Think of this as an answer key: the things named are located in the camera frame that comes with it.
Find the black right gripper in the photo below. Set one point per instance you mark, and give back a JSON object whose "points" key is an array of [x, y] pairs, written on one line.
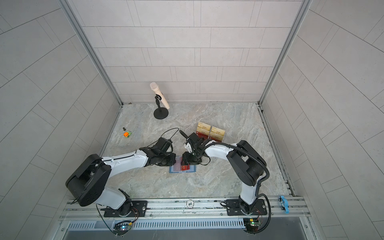
{"points": [[186, 159]]}

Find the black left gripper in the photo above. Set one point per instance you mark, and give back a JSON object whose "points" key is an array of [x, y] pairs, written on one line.
{"points": [[172, 162]]}

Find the red vip card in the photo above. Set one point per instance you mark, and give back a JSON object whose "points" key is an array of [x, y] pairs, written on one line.
{"points": [[203, 136], [185, 168]]}

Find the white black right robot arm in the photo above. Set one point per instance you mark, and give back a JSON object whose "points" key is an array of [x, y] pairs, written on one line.
{"points": [[247, 163]]}

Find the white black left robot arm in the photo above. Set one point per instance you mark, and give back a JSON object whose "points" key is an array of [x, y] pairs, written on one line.
{"points": [[88, 183]]}

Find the clear acrylic card tray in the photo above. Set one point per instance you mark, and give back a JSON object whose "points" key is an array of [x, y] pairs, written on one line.
{"points": [[206, 131]]}

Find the black microphone stand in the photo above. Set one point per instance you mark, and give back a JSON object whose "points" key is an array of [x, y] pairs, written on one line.
{"points": [[161, 112]]}

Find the green orange toy truck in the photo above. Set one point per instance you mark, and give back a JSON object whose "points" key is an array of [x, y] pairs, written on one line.
{"points": [[127, 134]]}

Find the cream microphone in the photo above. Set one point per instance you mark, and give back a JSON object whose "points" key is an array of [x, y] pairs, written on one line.
{"points": [[155, 87]]}

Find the left green circuit board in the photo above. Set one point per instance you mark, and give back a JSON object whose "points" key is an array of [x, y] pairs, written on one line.
{"points": [[123, 227]]}

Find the green circuit board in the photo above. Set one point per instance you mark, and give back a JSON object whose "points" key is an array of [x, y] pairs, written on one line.
{"points": [[123, 227], [252, 225]]}

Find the right green circuit board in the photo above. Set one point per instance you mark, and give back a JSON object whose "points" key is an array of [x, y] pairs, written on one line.
{"points": [[252, 225]]}

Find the aluminium mounting rail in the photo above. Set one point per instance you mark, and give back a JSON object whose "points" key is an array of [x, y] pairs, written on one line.
{"points": [[156, 209]]}

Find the blue clip on rail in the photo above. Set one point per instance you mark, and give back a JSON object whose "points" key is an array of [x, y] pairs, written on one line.
{"points": [[284, 204]]}

